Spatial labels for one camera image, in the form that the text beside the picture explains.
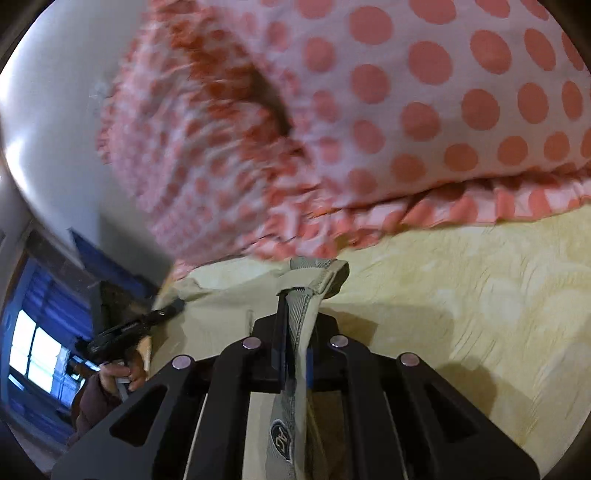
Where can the pink polka dot pillow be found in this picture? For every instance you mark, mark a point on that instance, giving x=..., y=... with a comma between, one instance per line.
x=378, y=115

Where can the window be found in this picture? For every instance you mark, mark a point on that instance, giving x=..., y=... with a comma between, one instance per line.
x=34, y=350

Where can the beige pants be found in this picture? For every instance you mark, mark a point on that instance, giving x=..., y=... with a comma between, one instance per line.
x=302, y=318

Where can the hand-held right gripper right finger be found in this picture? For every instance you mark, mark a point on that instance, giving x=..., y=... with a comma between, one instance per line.
x=310, y=369

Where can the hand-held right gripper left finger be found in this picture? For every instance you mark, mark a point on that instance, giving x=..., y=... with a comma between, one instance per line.
x=280, y=350

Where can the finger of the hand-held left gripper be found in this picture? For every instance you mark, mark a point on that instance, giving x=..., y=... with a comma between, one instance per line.
x=169, y=310

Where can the blue curtain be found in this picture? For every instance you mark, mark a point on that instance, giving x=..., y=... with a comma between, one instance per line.
x=51, y=295

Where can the yellow bed sheet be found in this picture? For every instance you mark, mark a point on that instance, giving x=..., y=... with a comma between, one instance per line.
x=461, y=300

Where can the person's left hand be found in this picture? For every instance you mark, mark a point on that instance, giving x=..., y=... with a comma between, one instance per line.
x=134, y=371

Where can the person's left forearm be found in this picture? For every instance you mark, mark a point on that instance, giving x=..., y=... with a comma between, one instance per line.
x=94, y=406

